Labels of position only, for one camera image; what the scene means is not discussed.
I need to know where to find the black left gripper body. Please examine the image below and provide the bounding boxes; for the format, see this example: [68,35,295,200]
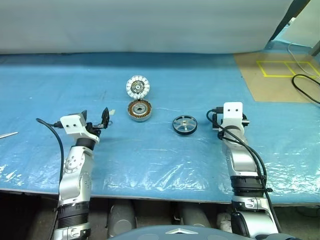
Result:
[86,122,103,138]

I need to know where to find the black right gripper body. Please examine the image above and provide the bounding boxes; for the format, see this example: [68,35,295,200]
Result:
[241,112,251,128]

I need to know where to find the silver motor housing copper windings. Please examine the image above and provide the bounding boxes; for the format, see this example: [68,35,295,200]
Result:
[127,99,154,123]

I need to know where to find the white magnet rotor disc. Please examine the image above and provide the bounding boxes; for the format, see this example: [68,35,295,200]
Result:
[125,74,151,101]

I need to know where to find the black rotor disc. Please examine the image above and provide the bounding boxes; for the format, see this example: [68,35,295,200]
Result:
[172,114,198,136]

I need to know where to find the brown cardboard sheet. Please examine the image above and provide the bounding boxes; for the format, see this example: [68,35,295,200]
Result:
[233,51,320,103]

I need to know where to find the yellow tape rectangle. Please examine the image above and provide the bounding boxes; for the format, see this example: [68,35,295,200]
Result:
[256,60,318,79]

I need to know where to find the silver metal tool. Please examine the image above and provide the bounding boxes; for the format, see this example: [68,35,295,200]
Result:
[0,131,19,140]

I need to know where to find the blue plastic table cover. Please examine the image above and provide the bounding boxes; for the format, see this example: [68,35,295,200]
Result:
[0,41,320,206]

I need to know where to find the grey rounded cylinder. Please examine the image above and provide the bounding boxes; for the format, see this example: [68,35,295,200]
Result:
[108,199,137,237]
[178,201,212,228]

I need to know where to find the white foam backdrop sheet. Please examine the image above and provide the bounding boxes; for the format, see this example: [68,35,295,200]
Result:
[0,0,301,55]

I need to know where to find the grey metal leg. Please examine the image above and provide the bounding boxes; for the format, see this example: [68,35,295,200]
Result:
[311,39,320,58]

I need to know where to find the white rounded lump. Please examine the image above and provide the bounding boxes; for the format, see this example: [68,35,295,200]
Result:
[216,211,233,232]

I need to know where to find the white side panel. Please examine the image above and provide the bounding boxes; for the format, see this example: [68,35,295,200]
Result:
[281,0,320,48]

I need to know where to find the grey robot torso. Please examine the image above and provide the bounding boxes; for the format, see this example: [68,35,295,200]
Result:
[106,224,235,240]

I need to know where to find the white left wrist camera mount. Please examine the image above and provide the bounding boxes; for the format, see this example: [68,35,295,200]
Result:
[59,113,100,145]

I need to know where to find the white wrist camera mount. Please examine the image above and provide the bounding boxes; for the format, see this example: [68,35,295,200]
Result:
[59,113,100,145]
[223,101,245,127]

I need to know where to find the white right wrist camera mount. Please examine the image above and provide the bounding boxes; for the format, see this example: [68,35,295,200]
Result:
[223,101,245,127]

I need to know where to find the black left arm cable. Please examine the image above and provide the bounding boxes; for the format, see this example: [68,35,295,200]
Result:
[36,118,65,181]

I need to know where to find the black cable on cardboard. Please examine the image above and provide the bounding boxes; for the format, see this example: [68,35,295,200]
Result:
[291,74,320,105]

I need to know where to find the thin white cable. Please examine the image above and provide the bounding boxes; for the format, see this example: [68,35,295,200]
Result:
[287,41,320,79]

